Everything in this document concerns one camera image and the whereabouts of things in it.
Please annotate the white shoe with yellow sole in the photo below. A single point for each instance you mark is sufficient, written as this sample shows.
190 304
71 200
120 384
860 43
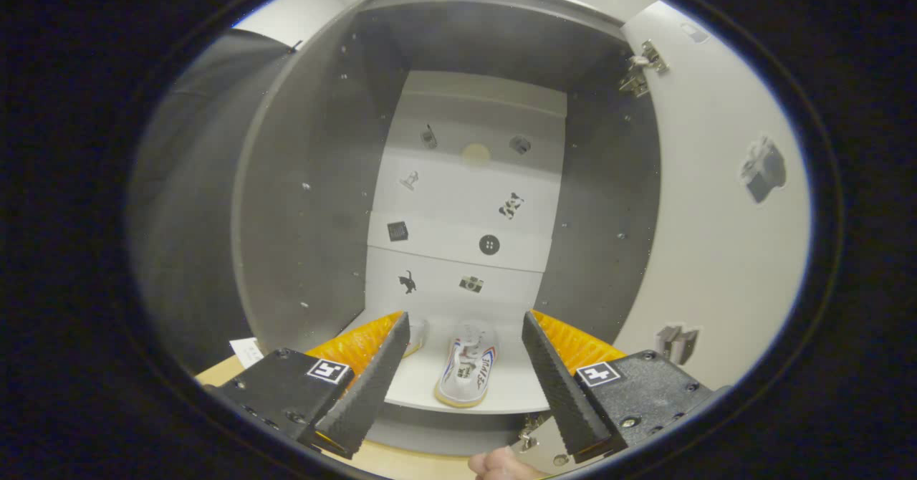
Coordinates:
417 337

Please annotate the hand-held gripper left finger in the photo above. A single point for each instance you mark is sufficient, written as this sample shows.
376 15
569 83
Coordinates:
372 387

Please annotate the black backdrop cloth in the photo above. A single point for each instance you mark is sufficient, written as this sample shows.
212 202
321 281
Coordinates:
186 215

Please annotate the metal door hinge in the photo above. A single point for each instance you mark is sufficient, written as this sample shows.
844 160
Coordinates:
530 437
645 64

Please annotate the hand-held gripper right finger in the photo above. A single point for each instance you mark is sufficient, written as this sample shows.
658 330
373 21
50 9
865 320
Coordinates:
562 394

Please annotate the grey shoe cabinet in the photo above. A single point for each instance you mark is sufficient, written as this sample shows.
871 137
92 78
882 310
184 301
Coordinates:
458 208

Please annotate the white shoe with striped side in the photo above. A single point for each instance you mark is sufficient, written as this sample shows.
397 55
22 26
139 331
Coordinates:
466 380

